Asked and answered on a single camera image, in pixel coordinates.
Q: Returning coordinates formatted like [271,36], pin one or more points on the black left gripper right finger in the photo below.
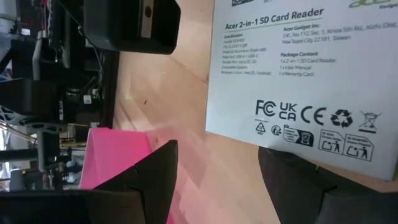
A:
[292,186]

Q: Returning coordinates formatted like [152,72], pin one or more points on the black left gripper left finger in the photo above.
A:
[155,180]

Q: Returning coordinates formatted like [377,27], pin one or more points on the white card reader box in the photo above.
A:
[311,87]

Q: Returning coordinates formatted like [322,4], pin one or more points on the pink plastic bin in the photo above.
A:
[115,155]

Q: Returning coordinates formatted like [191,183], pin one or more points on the black aluminium table frame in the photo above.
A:
[110,93]

